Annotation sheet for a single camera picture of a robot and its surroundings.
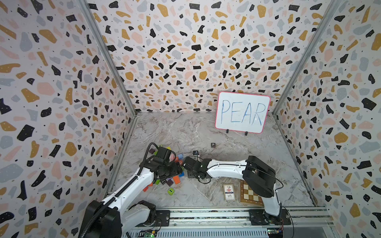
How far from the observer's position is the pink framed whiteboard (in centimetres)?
103

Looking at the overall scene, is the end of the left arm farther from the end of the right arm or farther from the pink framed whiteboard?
the pink framed whiteboard

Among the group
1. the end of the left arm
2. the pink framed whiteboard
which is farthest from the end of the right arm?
the pink framed whiteboard
